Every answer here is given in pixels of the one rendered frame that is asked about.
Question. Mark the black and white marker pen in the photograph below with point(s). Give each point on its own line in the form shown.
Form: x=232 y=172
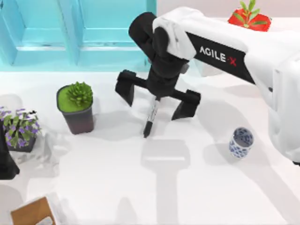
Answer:
x=151 y=117

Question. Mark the green plant in dark pot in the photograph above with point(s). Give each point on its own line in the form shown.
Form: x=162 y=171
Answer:
x=76 y=105

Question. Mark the blue and white cup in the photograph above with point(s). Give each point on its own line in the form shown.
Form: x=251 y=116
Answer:
x=241 y=143

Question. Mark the green plant in red pot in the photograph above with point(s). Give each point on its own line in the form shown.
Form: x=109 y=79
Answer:
x=249 y=17

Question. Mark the purple flowers in dark pot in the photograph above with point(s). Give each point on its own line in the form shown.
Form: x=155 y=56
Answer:
x=20 y=131

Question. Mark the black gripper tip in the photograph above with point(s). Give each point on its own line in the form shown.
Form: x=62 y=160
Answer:
x=5 y=161

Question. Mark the brown book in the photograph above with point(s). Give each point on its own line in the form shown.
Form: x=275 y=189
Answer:
x=32 y=212

